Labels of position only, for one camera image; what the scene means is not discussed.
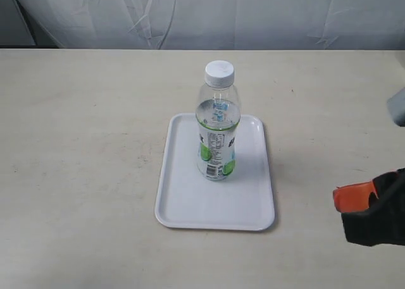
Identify clear plastic drink bottle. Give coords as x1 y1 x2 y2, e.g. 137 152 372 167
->
195 60 241 181

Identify white backdrop curtain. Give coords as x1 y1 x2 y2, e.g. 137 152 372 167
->
0 0 405 51

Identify white rectangular plastic tray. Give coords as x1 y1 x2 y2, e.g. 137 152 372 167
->
154 113 276 231

